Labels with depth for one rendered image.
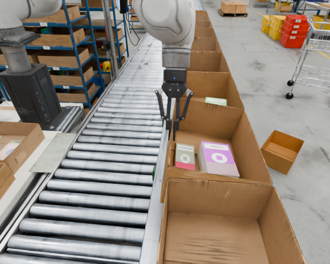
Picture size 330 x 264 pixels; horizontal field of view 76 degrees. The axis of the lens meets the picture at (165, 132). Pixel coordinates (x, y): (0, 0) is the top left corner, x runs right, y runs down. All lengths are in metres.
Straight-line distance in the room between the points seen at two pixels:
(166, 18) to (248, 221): 0.61
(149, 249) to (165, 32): 0.56
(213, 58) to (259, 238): 1.24
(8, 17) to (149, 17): 0.93
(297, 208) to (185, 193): 1.51
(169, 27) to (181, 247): 0.56
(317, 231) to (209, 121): 1.34
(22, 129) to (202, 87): 1.05
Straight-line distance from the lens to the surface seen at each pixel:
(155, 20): 0.47
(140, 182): 1.00
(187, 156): 0.83
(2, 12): 1.30
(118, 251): 0.83
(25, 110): 1.47
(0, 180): 1.12
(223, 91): 1.32
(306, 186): 2.28
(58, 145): 1.28
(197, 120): 0.94
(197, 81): 1.28
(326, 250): 1.97
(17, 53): 1.37
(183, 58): 0.66
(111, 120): 1.39
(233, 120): 0.95
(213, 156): 0.78
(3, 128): 1.48
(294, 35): 6.27
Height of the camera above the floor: 1.50
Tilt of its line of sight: 38 degrees down
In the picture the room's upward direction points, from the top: straight up
